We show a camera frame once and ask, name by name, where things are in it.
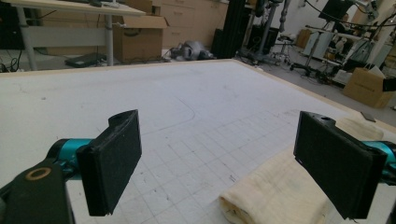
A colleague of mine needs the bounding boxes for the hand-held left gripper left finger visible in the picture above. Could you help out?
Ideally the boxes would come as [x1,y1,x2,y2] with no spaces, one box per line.
[46,109,143,217]

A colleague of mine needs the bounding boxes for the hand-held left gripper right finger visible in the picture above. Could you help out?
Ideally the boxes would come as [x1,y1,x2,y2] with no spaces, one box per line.
[293,110,396,220]

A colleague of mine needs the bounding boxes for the cream towel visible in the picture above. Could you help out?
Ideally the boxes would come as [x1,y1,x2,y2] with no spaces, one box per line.
[219,116,386,224]

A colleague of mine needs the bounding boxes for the closed cardboard box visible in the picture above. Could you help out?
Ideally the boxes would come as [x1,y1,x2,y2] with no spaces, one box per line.
[342,67,395,109]

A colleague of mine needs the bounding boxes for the flat black case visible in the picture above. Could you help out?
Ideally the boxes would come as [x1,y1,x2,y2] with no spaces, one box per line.
[64,52,107,69]

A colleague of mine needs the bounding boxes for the open cardboard box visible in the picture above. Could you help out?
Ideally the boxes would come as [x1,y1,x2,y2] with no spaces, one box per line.
[112,14,171,63]

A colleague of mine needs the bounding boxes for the black swivel stool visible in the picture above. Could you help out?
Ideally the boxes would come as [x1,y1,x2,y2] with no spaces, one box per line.
[270,33,297,64]

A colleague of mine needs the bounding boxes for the wooden desk with white legs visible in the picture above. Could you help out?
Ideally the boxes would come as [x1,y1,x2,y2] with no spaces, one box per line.
[0,0,148,72]

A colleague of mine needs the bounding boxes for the grey bag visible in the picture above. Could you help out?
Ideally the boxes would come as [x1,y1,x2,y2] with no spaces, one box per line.
[169,40,217,62]

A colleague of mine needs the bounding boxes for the metal stand with wheeled base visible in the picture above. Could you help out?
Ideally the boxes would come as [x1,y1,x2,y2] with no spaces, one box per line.
[237,0,283,65]

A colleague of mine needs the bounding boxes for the black monitor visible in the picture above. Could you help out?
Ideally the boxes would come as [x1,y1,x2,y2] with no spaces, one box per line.
[318,0,355,22]

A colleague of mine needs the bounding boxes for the black equipment rack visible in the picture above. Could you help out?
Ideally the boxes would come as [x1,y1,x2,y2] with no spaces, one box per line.
[211,0,250,60]

